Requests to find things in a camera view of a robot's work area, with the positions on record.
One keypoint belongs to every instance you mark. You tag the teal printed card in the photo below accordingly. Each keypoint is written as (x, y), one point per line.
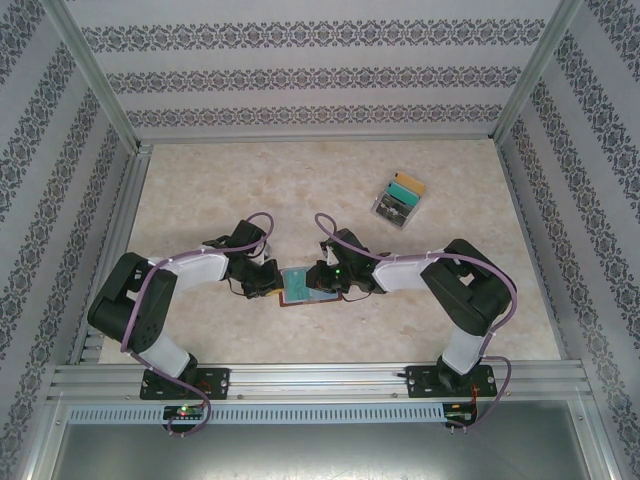
(295, 284)

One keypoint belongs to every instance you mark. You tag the brown leather card holder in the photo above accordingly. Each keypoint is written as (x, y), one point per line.
(320, 301)

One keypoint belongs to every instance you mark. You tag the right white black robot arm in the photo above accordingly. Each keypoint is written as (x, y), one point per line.
(400, 272)

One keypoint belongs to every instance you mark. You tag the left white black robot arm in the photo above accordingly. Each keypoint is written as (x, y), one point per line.
(195, 272)

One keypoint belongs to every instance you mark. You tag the pale blue card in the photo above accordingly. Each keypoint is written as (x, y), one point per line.
(325, 298)

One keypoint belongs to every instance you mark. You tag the clear acrylic card box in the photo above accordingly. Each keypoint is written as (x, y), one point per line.
(395, 222)

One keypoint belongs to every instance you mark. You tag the black VIP card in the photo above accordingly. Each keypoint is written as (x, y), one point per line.
(392, 211)

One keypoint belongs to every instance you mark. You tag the plain teal card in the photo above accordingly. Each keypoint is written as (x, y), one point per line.
(402, 195)

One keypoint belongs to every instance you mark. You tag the yellow plastic card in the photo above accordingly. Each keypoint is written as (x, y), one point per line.
(411, 183)

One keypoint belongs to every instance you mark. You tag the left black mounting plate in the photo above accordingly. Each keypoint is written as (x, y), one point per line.
(217, 382)

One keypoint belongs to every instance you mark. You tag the black mounting plate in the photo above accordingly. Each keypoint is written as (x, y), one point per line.
(217, 382)
(420, 382)

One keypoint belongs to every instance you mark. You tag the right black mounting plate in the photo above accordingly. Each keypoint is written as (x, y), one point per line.
(420, 382)

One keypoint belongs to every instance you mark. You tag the left controller circuit board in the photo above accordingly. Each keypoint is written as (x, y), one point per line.
(185, 412)

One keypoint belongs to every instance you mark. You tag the controller circuit board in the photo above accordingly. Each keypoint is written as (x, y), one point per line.
(460, 415)
(185, 412)

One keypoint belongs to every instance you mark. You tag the grey metal panel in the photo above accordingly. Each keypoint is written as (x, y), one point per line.
(320, 455)

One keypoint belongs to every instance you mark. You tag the right controller circuit board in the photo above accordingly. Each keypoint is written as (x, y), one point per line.
(460, 415)

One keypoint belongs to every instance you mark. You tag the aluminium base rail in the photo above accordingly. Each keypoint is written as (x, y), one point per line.
(320, 380)

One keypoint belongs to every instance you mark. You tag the short aluminium frame rail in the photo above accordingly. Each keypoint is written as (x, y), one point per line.
(320, 139)

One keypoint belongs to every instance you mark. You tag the aluminium frame post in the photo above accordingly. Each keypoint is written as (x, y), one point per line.
(97, 75)
(534, 75)

